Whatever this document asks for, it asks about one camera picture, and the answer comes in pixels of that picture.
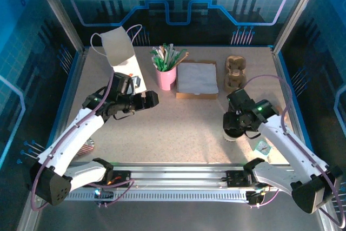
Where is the white coffee cup black lid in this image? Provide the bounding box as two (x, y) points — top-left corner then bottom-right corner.
(223, 130), (240, 144)

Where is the white printed paper bag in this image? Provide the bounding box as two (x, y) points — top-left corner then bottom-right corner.
(90, 24), (148, 93)

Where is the pink straw holder cup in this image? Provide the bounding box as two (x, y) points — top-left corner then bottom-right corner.
(155, 65), (178, 91)

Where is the teal small packet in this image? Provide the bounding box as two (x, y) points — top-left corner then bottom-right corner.
(255, 139), (272, 159)

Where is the brown cardboard napkin tray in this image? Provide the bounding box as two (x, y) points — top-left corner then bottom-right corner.
(175, 59), (219, 100)

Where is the brown paper wrapped stirrer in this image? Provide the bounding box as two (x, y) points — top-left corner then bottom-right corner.
(172, 52), (190, 69)

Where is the brown pulp cup carrier stack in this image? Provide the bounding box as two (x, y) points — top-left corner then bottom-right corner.
(223, 55), (247, 93)

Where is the long green wrapped straw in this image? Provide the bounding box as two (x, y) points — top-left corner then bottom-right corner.
(169, 49), (188, 67)

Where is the red striped printed paper cup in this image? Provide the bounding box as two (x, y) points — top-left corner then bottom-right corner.
(77, 138), (95, 156)

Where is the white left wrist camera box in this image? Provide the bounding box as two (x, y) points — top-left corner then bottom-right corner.
(129, 75), (143, 89)

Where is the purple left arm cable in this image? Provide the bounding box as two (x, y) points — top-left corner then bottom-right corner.
(30, 74), (135, 212)

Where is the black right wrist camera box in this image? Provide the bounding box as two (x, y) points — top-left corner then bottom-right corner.
(227, 89), (255, 110)

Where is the aluminium table side rail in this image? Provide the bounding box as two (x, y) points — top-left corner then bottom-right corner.
(271, 48), (311, 167)

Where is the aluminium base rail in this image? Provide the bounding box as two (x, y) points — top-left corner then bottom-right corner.
(36, 162), (325, 193)

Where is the white slotted cable duct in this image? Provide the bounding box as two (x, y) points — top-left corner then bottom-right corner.
(63, 190), (248, 202)

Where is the aluminium frame post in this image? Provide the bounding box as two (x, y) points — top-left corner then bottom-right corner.
(271, 0), (328, 55)
(29, 0), (87, 55)

